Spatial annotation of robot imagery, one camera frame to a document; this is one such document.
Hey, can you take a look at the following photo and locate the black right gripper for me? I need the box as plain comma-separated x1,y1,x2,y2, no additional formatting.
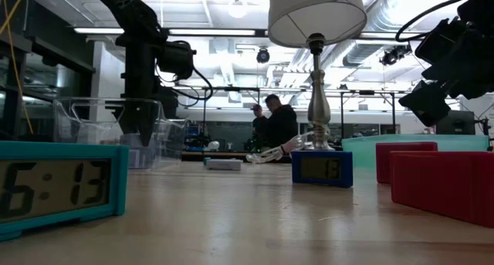
398,25,494,129

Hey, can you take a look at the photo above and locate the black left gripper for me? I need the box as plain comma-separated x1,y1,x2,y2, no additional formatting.
111,35,165,148

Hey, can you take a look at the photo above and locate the red digital clock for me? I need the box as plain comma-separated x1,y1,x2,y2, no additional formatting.
389,151,494,229
375,141,439,185

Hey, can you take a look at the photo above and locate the blue digital clock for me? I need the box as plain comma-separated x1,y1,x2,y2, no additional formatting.
291,150,354,189

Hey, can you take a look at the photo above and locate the dark computer monitor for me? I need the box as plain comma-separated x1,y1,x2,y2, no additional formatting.
435,110,476,136

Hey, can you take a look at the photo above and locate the clear plastic bin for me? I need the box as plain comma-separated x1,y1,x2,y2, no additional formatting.
52,97,189,170

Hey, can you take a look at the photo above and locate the black ceiling spotlight cluster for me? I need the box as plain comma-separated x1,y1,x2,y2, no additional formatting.
378,43,413,67

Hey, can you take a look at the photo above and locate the black monitor stand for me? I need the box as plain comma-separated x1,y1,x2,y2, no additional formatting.
477,117,494,152

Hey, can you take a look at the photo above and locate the translucent teal tray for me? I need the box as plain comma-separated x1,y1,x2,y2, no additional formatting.
341,134,490,169

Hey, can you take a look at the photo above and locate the long ceiling light bar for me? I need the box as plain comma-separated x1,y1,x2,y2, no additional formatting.
73,27,125,36
358,32,425,40
168,28,257,36

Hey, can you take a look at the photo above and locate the pale blue charger block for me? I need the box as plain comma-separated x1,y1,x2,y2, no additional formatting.
206,158,243,172

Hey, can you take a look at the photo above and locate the dark workbench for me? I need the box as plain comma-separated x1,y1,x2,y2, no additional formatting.
181,151,293,164

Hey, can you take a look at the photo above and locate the person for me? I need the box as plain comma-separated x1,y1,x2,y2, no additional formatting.
250,104,269,150
262,93,299,149

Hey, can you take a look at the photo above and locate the white shade silver table lamp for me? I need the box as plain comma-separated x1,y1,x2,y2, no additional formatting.
266,0,368,151

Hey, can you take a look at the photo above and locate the round ceiling lamp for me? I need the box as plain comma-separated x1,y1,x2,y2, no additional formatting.
226,0,249,19

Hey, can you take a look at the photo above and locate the black metal rig frame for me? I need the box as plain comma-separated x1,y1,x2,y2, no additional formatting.
339,89,398,137
201,86,262,142

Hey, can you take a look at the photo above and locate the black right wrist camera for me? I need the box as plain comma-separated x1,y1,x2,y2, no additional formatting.
414,18,464,66

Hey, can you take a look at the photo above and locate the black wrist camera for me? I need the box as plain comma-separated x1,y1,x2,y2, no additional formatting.
157,39,197,80
414,18,464,66

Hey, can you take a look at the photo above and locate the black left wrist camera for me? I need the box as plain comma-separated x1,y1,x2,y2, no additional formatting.
157,39,197,80

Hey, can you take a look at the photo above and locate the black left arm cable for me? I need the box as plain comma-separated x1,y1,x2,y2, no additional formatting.
154,62,214,107

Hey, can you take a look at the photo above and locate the clear bundled lamp cord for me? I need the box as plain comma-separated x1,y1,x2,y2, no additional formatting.
245,131,313,165

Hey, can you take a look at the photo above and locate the yellow hanging cord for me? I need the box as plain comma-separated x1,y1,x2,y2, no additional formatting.
0,0,35,135

